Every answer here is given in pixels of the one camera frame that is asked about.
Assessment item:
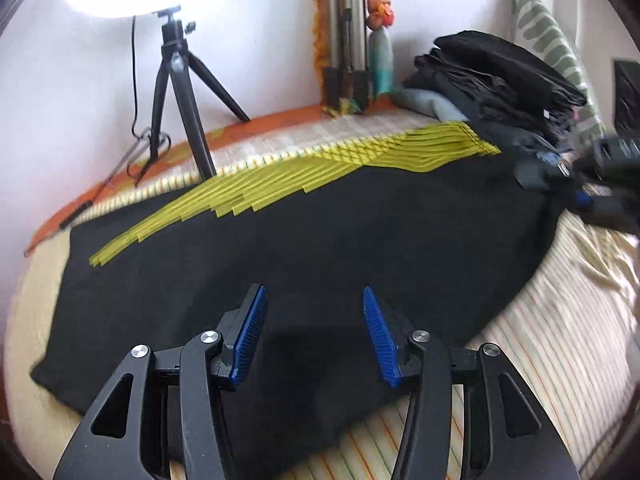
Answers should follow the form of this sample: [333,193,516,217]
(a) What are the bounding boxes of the black yellow sport pants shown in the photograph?
[32,149,563,479]

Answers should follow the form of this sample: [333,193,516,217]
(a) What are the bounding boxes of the dark folded clothes in stack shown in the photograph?
[402,49,573,151]

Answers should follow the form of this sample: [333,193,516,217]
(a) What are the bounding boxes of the yellow striped bed cover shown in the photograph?
[6,110,636,479]

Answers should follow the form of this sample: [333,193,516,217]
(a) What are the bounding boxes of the black folded garment on stack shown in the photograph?
[435,30,587,110]

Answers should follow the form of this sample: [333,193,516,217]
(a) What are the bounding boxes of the green white patterned pillow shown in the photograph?
[511,0,606,142]

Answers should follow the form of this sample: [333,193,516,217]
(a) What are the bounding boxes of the silver folded tripod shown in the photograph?
[322,0,370,113]

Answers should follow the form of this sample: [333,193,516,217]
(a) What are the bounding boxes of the black mini tripod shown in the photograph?
[134,6,250,184]

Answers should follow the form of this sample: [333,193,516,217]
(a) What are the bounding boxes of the black ring light cable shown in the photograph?
[56,14,174,231]

